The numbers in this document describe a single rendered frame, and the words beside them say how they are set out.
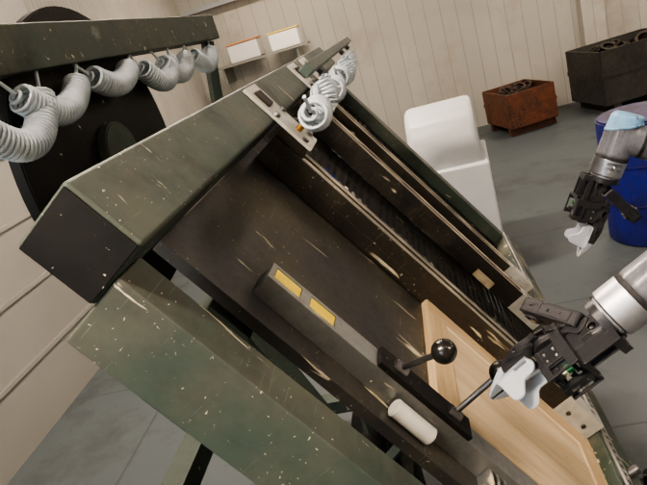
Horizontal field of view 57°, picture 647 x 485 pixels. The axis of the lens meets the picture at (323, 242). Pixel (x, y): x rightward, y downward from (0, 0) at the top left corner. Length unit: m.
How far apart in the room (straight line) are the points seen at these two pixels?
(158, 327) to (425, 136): 3.73
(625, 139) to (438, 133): 2.83
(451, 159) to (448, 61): 5.17
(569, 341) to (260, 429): 0.46
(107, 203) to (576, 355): 0.64
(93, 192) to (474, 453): 0.71
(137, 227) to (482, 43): 8.90
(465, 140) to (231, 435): 3.71
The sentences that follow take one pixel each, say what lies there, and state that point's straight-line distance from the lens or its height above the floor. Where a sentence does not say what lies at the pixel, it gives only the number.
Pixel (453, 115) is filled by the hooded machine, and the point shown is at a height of 1.22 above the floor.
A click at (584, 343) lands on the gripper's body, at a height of 1.52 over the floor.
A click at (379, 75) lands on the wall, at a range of 9.33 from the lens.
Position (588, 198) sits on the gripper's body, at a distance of 1.58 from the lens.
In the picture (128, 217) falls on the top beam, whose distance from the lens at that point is 0.65.
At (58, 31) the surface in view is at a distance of 1.61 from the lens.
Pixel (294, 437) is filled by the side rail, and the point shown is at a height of 1.60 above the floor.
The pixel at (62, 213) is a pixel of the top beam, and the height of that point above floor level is 1.91.
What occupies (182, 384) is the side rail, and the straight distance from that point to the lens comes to 0.70.
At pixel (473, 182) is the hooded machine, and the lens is 4.28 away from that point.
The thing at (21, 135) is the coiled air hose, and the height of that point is 1.98.
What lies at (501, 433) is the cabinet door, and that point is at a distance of 1.24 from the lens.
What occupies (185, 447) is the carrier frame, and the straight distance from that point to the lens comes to 2.30.
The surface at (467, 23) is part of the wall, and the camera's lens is 9.37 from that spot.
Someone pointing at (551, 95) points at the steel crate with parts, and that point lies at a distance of 8.57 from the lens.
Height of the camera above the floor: 2.01
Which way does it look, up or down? 19 degrees down
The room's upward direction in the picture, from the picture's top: 17 degrees counter-clockwise
